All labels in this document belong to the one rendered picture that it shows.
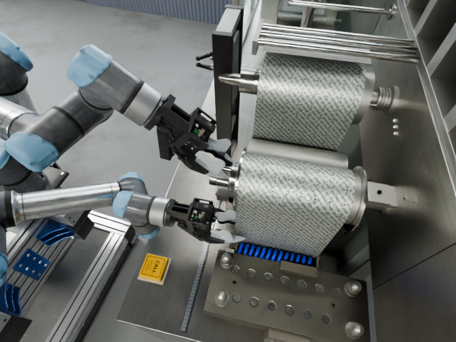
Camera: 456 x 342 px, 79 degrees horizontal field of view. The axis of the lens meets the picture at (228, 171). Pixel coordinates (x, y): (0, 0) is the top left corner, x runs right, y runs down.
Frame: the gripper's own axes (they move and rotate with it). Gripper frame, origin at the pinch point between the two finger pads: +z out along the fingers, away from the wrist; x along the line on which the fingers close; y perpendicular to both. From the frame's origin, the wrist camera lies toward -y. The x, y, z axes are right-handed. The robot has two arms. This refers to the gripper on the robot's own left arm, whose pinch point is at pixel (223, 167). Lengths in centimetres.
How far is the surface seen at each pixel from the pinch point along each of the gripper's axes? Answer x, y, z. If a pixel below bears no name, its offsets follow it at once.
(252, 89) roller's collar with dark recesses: 21.3, 6.7, -2.2
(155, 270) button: -17.5, -38.1, 8.5
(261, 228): -6.8, -3.0, 17.0
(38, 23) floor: 266, -296, -156
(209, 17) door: 315, -151, 5
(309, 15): 69, 13, 9
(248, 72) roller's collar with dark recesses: 23.7, 7.9, -5.4
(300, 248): -6.8, -1.2, 30.3
